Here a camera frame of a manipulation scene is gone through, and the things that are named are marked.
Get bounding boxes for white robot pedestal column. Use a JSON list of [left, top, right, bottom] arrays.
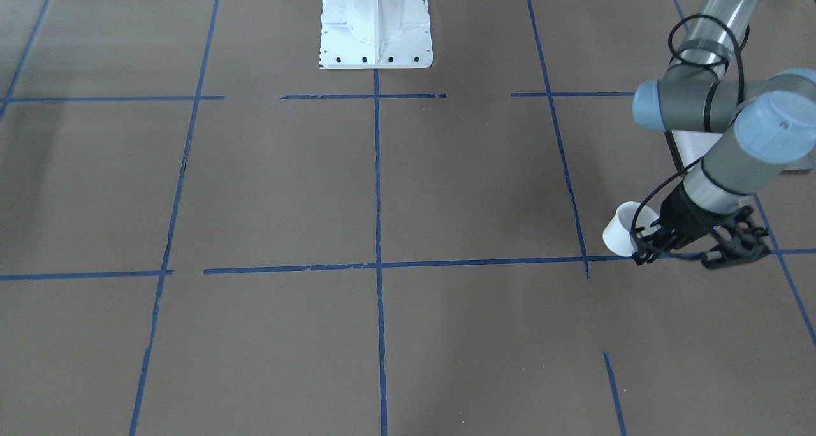
[[319, 0, 434, 69]]

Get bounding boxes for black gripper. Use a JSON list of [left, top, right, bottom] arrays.
[[630, 183, 727, 265]]

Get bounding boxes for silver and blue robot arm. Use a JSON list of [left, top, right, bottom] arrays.
[[626, 0, 815, 270]]

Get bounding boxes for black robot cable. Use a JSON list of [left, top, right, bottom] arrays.
[[628, 14, 748, 233]]

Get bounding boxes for brown paper table cover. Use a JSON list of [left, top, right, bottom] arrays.
[[2, 0, 814, 435]]

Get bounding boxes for white ceramic cup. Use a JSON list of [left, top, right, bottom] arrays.
[[602, 201, 659, 257]]

